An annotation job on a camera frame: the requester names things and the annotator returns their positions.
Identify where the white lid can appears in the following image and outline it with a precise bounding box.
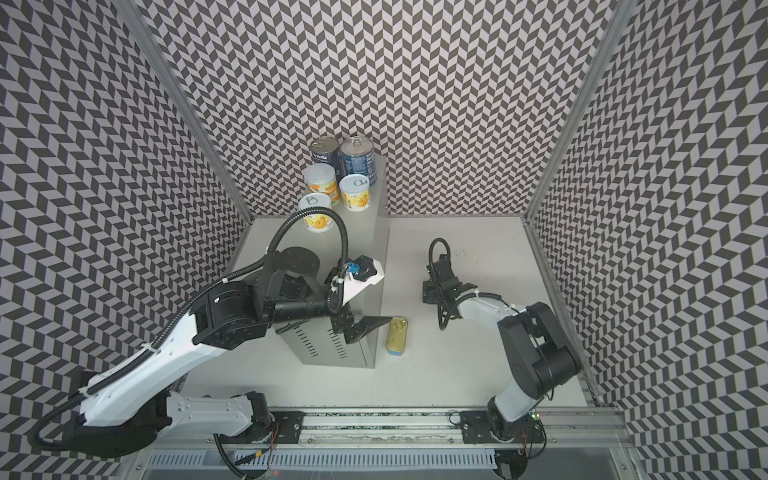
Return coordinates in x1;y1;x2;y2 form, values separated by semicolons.
302;163;340;205
298;193;335;233
339;174;370;212

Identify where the blue label tin can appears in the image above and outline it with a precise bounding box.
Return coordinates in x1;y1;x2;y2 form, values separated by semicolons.
340;136;377;185

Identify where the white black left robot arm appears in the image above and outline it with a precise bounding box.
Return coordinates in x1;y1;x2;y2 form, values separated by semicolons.
61;247;387;458

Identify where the aluminium corner post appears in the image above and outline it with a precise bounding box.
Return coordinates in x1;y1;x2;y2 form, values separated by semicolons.
112;0;253;222
523;0;637;224

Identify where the grey metal cabinet box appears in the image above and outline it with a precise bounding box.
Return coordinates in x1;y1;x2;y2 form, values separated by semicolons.
272;154;390;370

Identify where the gold rectangular sardine tin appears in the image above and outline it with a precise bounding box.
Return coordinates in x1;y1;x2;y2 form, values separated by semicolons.
385;317;408;356

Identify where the right aluminium corner post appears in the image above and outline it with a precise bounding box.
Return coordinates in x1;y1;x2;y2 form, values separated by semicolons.
523;0;637;224

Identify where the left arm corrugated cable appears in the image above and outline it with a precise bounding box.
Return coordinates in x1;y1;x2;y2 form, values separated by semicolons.
29;206;351;451

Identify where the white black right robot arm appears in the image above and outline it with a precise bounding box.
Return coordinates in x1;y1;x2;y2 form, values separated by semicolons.
422;254;582;443

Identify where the tomato can dark label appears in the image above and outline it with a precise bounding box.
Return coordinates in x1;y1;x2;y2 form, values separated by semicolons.
309;136;344;180

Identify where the left aluminium corner post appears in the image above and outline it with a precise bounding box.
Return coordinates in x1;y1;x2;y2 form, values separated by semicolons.
112;0;253;222

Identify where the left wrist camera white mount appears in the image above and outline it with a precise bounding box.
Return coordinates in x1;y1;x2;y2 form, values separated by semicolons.
329;255;385;305

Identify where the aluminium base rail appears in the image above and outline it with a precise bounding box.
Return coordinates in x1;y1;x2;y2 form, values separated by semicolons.
116;407;646;479

